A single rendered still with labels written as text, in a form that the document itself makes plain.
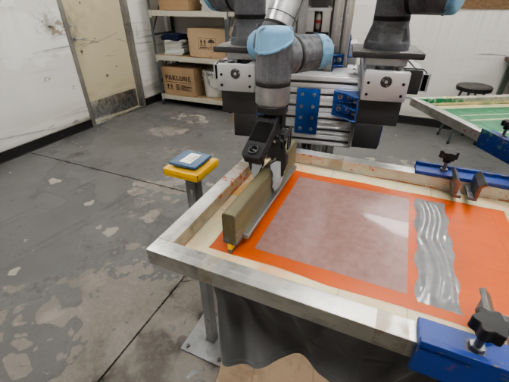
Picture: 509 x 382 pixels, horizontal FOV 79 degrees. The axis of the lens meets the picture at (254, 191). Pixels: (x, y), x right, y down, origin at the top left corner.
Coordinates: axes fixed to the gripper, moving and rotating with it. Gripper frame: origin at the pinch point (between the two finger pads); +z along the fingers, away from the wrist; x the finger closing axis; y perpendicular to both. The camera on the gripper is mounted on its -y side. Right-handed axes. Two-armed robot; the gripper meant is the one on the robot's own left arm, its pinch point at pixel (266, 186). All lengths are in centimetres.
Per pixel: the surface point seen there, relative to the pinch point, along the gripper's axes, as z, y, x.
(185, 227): 1.7, -20.2, 10.4
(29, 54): 7, 157, 321
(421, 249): 4.5, -3.6, -36.4
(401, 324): 1.7, -26.7, -32.4
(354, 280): 5.2, -17.1, -24.7
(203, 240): 5.3, -18.9, 7.2
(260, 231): 5.2, -11.0, -3.0
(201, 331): 100, 13, 37
